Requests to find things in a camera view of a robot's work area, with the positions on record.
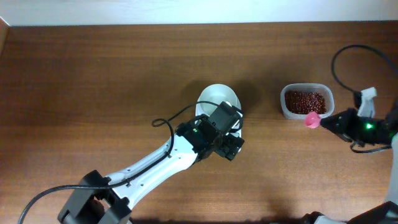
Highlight pink measuring scoop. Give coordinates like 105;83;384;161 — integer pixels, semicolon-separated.
303;111;322;129

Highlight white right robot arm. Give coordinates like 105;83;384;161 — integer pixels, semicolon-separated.
298;100;397;223

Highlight clear plastic bean container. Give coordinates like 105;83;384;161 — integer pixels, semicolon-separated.
280;83;335;119

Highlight red beans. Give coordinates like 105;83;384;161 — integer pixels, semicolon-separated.
284;91;326;114

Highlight white bowl on scale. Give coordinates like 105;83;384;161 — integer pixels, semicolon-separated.
195;84;241;116

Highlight white digital kitchen scale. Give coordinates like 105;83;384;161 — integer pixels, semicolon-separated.
195;96;243;139

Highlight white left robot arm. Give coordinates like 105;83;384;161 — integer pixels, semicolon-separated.
57;116;244;224

